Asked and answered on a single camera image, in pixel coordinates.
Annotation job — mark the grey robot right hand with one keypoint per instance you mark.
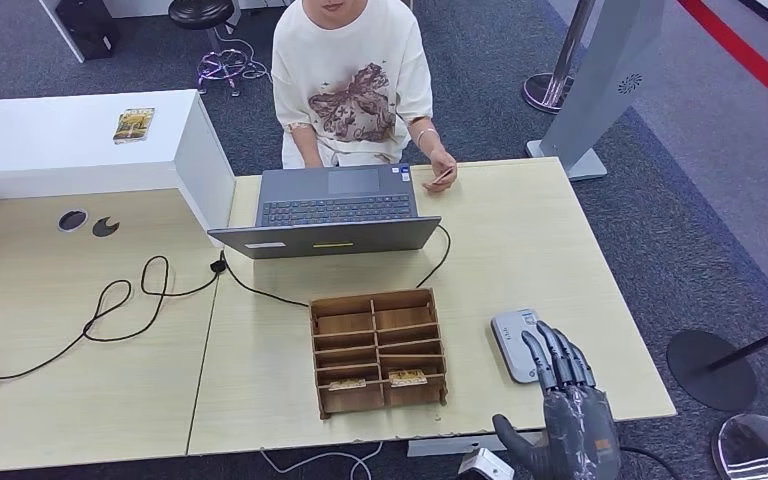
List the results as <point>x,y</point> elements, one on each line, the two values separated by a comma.
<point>576,430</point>

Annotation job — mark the person's left hand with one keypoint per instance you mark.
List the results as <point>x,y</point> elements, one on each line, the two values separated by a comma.
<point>444,162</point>

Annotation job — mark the yellow printed ID card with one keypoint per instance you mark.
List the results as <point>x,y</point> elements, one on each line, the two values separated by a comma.
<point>442,176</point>

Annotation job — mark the yellow room key card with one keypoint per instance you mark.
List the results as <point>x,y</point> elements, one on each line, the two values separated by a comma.
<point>407,378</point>
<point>347,385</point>

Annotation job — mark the person's left forearm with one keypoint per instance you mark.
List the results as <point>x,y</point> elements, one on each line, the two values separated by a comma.
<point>427,136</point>

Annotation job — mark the person's right forearm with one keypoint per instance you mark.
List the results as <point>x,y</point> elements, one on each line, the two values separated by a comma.
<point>308,149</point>

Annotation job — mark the grey card reader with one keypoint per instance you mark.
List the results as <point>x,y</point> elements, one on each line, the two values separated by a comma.
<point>510,338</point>

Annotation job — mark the person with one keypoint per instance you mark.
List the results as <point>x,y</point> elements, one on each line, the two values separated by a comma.
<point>347,66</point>

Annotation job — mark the wooden card organizer box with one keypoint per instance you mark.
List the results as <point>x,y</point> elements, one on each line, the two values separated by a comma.
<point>351,324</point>

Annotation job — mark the grey laptop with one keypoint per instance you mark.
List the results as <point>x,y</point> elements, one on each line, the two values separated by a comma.
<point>331,192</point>

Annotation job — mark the black stanchion with round base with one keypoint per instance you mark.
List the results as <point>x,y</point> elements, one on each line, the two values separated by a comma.
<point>708,371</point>

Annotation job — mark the grey kiosk stand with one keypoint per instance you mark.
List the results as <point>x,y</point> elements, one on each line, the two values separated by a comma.
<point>609,79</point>

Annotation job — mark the chrome stanchion base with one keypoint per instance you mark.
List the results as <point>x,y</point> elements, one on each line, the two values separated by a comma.
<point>762,450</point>

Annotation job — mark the black round stool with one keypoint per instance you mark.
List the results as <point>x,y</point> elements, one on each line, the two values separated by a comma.
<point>200,12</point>

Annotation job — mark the black grommet cover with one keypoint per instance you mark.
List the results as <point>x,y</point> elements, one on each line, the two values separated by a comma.
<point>104,228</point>

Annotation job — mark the black computer tower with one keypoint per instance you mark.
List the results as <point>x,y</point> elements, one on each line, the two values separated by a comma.
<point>87,28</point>

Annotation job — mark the white desk panel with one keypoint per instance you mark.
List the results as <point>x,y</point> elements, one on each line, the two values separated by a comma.
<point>60,32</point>

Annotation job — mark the white counter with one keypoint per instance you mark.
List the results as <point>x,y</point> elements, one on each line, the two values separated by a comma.
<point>39,136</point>

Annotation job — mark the chrome stanchion post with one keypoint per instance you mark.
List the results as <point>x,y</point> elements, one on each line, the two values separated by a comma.
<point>571,40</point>

